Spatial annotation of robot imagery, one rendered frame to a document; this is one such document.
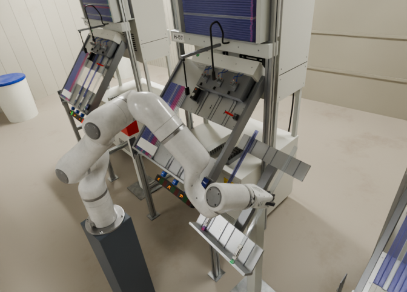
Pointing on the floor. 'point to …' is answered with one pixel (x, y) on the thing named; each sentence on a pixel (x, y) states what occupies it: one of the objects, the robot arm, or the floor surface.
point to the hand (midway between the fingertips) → (268, 196)
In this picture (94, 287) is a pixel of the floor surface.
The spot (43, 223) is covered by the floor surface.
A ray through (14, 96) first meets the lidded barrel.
